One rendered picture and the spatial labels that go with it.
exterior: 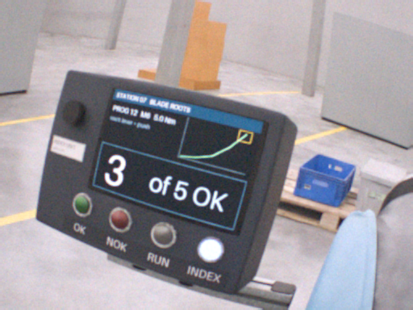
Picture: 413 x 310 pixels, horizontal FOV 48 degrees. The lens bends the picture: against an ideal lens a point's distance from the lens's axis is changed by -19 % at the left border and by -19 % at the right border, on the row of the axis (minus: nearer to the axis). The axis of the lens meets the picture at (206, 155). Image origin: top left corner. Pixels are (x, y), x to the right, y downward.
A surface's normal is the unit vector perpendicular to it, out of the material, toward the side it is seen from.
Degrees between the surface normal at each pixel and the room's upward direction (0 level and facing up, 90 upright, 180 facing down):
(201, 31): 90
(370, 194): 95
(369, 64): 90
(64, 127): 75
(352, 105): 90
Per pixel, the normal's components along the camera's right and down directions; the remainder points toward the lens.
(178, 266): -0.28, -0.06
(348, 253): -0.18, -0.75
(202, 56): -0.51, 0.15
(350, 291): -0.31, -0.58
